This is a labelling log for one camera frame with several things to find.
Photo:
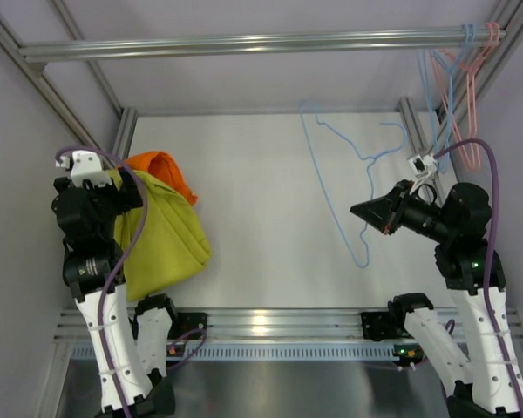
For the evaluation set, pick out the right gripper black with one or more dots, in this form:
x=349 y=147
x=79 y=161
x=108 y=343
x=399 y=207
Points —
x=398 y=211

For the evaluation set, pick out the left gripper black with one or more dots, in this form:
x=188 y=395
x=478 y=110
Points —
x=128 y=192

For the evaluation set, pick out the yellow-green trousers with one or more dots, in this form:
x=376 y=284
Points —
x=172 y=245

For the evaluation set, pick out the light blue wire hanger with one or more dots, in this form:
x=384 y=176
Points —
x=344 y=169

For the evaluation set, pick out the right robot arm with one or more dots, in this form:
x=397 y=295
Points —
x=484 y=379

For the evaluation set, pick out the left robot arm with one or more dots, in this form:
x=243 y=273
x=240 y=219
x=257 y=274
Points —
x=130 y=352

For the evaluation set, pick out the orange garment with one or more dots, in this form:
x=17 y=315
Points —
x=163 y=167

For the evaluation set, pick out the pink spare hangers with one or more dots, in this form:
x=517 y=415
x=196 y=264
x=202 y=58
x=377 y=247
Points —
x=493 y=38

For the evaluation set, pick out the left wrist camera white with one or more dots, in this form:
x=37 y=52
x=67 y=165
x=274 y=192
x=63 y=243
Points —
x=85 y=169

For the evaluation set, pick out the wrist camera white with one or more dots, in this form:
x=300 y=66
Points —
x=85 y=169
x=424 y=167

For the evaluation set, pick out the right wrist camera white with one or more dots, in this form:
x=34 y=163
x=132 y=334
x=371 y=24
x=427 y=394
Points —
x=424 y=167

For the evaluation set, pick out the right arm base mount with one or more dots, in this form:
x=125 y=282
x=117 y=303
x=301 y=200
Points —
x=380 y=325

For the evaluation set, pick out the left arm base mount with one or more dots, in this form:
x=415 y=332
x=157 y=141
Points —
x=186 y=321

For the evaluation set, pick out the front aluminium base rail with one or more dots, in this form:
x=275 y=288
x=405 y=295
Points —
x=279 y=324

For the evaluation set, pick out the slotted grey cable duct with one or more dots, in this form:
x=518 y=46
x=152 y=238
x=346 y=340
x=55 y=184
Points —
x=341 y=351

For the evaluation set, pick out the top aluminium hanging rail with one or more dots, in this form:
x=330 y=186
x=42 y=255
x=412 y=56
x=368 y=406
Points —
x=366 y=40

